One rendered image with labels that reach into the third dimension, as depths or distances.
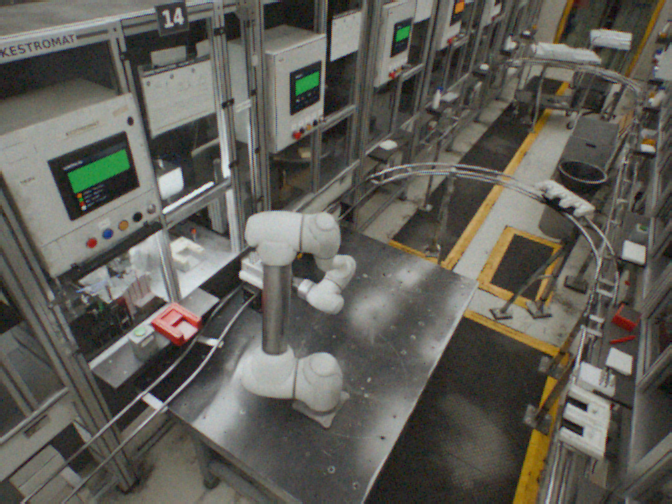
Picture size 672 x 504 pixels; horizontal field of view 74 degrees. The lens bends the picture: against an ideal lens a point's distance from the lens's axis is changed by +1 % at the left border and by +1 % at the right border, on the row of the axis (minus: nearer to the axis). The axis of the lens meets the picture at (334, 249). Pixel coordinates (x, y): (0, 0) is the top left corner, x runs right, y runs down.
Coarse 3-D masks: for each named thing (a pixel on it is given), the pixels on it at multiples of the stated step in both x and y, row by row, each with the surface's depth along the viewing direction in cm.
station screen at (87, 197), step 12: (120, 144) 137; (96, 156) 131; (108, 156) 135; (72, 168) 126; (132, 168) 143; (108, 180) 138; (120, 180) 141; (132, 180) 145; (72, 192) 129; (84, 192) 132; (96, 192) 136; (108, 192) 139; (120, 192) 143; (84, 204) 134; (96, 204) 137
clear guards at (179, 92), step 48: (144, 48) 135; (192, 48) 150; (240, 48) 169; (144, 96) 141; (192, 96) 158; (240, 96) 179; (192, 144) 167; (240, 144) 191; (192, 192) 176; (240, 192) 204; (144, 240) 164; (96, 288) 154; (144, 288) 174; (96, 336) 162
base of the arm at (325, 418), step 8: (344, 392) 189; (296, 400) 185; (344, 400) 186; (296, 408) 183; (304, 408) 182; (336, 408) 181; (312, 416) 180; (320, 416) 179; (328, 416) 180; (328, 424) 178
